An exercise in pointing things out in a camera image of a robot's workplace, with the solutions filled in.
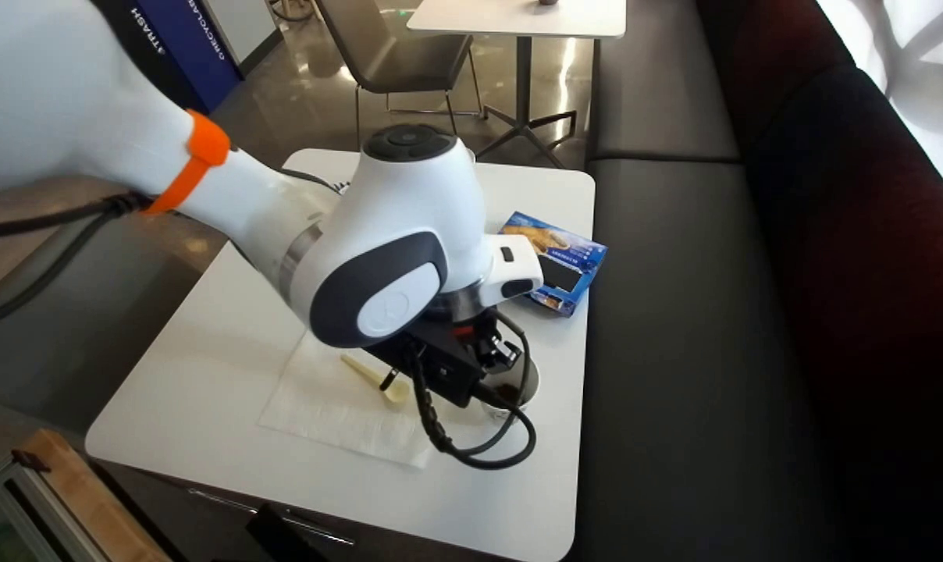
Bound black bench sofa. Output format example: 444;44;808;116
567;0;943;562

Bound white paper napkin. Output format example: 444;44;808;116
258;335;434;469

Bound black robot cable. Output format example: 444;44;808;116
407;308;540;473

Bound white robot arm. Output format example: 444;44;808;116
0;0;540;410

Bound wooden side cabinet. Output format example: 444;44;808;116
0;428;172;562

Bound blue snack box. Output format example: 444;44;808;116
500;211;607;315

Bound grey chair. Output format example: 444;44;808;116
315;0;479;127

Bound cream plastic spoon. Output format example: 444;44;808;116
340;355;408;405

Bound white side table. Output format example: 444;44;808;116
407;0;628;158

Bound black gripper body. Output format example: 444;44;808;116
377;308;538;405

